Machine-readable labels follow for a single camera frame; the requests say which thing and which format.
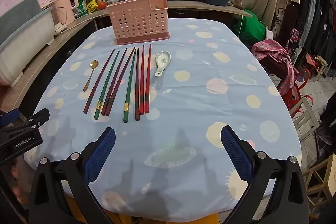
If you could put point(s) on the pink kitchen appliance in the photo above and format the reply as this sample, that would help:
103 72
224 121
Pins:
64 8

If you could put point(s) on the green twisted chopstick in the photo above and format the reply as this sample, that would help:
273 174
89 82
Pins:
107 85
130 86

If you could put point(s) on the red tomato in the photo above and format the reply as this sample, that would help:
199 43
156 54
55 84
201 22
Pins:
102 5

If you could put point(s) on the yellow snack packet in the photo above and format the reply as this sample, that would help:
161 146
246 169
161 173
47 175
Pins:
92 6

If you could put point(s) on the pink perforated utensil basket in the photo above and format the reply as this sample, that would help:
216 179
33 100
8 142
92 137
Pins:
136 19

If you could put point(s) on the white ceramic soup spoon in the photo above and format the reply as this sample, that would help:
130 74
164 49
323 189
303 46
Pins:
162 58

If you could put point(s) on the white tub with blue lid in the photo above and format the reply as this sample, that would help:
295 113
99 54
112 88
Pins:
23 35

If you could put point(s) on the row of coloured chopsticks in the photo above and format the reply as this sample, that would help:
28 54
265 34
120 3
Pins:
121 80

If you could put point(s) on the gold flower-shaped spoon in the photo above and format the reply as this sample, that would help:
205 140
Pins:
94 64

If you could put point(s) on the rack of hanging clothes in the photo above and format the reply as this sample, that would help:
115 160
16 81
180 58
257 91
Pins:
315 8

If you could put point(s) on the person's left hand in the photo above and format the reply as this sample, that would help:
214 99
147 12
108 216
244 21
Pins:
15 174

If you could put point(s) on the dark iron chair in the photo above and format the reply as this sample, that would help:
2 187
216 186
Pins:
287 22

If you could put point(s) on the pink floral cloth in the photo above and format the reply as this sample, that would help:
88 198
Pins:
273 50

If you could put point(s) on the yellow cloth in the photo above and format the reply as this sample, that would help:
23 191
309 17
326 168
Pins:
157 218

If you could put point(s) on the red plastic chair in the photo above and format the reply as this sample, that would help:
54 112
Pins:
294 98

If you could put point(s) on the light blue printed tablecloth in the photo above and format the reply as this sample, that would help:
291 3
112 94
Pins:
197 98

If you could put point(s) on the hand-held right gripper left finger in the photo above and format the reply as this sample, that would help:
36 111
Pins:
101 153

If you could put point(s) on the white wooden chair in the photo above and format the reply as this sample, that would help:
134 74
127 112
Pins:
305 119

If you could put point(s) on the green plastic bag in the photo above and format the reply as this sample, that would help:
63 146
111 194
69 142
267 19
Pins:
249 28

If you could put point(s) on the small wooden stool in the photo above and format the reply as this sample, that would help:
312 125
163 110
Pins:
320 62

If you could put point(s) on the white power strip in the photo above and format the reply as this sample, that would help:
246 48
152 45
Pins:
61 28

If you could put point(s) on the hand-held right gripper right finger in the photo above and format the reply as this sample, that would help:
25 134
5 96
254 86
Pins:
236 153

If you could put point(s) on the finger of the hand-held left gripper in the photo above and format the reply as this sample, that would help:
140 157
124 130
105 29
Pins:
36 117
8 118

